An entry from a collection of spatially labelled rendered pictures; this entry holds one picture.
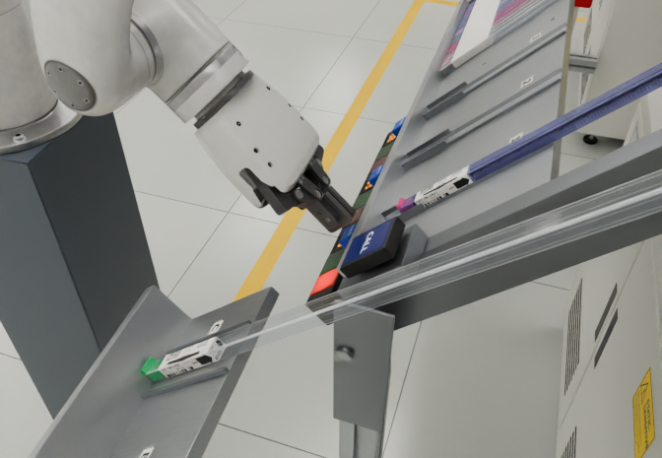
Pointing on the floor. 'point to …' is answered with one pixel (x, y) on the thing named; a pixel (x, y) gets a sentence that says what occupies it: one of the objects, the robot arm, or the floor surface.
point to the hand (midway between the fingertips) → (331, 210)
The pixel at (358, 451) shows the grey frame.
